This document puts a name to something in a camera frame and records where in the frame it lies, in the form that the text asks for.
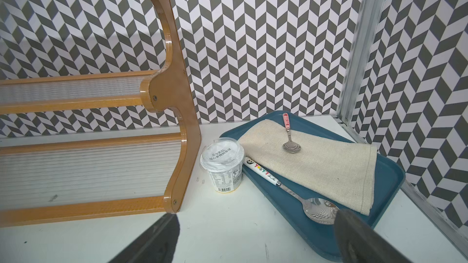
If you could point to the beige cloth napkin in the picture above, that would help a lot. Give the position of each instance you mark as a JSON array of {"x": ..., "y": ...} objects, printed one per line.
[{"x": 341, "y": 171}]

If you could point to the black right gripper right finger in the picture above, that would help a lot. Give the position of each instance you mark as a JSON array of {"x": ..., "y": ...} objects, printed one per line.
[{"x": 358, "y": 243}]

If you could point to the small pink-handled spoon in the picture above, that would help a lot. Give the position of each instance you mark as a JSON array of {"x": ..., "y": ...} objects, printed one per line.
[{"x": 290, "y": 146}]

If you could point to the aluminium corner post right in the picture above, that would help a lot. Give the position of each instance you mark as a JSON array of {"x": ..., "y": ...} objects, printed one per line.
[{"x": 369, "y": 16}]

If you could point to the large white-handled spoon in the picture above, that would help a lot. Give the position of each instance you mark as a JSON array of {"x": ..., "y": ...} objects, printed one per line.
[{"x": 318, "y": 210}]

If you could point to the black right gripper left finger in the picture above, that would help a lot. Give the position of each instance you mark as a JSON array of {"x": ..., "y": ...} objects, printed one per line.
[{"x": 155, "y": 245}]

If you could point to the wooden three-tier shelf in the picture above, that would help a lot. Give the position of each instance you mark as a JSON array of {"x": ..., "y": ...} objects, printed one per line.
[{"x": 172, "y": 155}]

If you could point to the teal plastic tray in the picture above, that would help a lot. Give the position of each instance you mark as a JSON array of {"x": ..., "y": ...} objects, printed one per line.
[{"x": 389, "y": 178}]

